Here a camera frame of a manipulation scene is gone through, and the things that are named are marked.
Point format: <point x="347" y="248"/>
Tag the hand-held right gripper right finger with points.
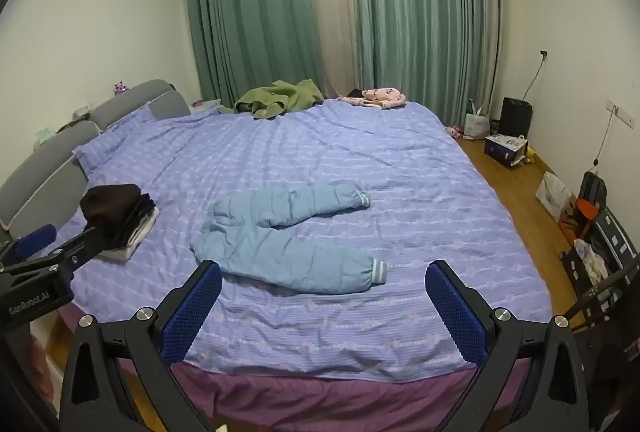
<point x="457" y="317"/>

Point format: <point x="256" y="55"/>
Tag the olive green cloth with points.
<point x="280" y="99"/>

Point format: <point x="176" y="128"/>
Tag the pink floor toy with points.
<point x="453" y="130"/>

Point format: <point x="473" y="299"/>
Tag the white plastic bag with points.
<point x="552" y="194"/>

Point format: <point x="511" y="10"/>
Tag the purple bed skirt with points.
<point x="325" y="397"/>

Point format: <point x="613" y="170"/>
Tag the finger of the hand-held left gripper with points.
<point x="75" y="252"/>
<point x="35" y="238"/>

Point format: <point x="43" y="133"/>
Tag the yellow toy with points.
<point x="531" y="154"/>

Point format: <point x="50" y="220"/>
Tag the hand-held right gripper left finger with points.
<point x="192" y="307"/>

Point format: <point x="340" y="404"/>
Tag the black backpack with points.
<point x="593" y="189"/>

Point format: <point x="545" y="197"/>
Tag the tissue pack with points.
<point x="45" y="137"/>

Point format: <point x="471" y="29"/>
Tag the small white box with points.
<point x="81" y="111"/>

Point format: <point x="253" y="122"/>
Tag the white crumpled cloth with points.
<point x="592" y="262"/>

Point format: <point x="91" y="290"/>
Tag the purple toy figure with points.
<point x="121" y="87"/>

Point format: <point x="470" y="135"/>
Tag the light blue padded pants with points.
<point x="280" y="252"/>

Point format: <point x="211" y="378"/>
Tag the wide green curtain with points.
<point x="250" y="12"/>

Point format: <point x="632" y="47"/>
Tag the stack of dark folded clothes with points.
<point x="115" y="207"/>

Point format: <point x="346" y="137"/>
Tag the pink patterned garment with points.
<point x="382" y="97"/>

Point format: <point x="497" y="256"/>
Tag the purple striped pillow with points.
<point x="115" y="142"/>

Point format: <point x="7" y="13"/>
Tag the grey padded headboard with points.
<point x="50" y="162"/>

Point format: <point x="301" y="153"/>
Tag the orange stool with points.
<point x="585" y="209"/>

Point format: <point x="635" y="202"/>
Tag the purple striped bed cover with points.
<point x="350" y="162"/>

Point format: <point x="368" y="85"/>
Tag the white nightstand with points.
<point x="207" y="104"/>

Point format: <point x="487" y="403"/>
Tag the white wall switch strip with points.
<point x="620" y="114"/>

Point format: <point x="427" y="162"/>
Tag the beige sheer curtain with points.
<point x="332" y="12"/>

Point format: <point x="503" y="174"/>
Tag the green curtain beside air conditioner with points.
<point x="425" y="22"/>

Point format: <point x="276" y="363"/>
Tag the person's left forearm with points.
<point x="40" y="362"/>

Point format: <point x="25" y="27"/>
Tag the blue and white box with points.
<point x="505" y="152"/>

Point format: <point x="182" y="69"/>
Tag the white paper bag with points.
<point x="477" y="124"/>

